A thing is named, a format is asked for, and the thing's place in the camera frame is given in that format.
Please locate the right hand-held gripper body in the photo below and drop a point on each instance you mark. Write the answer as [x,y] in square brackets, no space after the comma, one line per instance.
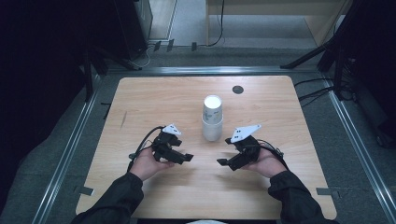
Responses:
[249,149]

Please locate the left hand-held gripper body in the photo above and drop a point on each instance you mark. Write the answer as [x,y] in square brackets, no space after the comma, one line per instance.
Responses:
[162,146]

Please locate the stack of white paper cups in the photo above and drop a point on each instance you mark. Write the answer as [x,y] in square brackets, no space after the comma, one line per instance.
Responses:
[212,124]

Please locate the person's right hand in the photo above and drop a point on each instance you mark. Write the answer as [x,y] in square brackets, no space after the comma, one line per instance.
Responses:
[269,163]

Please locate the person's left hand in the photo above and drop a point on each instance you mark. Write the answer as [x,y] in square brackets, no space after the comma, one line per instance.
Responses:
[145,165]

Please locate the black round table grommet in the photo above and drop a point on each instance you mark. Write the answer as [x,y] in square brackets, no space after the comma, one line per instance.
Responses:
[237,89]

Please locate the person's white shirt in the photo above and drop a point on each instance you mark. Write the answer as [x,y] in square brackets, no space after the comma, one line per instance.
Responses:
[207,222]

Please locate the dark floor tape piece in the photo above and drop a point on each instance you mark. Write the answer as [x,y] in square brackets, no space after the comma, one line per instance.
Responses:
[157,45]
[170,45]
[194,46]

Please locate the black metal stand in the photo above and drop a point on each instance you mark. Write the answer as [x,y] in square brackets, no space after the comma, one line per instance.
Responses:
[93,62]

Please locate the dark cabinet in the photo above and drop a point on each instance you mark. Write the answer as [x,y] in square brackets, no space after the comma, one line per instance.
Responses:
[134,25]

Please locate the black tripod stand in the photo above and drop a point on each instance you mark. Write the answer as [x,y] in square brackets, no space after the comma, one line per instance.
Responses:
[330,46]

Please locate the light wooden desk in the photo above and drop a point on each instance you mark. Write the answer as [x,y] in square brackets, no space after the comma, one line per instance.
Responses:
[317,21]

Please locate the metal floor rail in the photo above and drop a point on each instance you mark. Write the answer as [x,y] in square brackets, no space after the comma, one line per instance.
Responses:
[67,155]
[358,146]
[211,70]

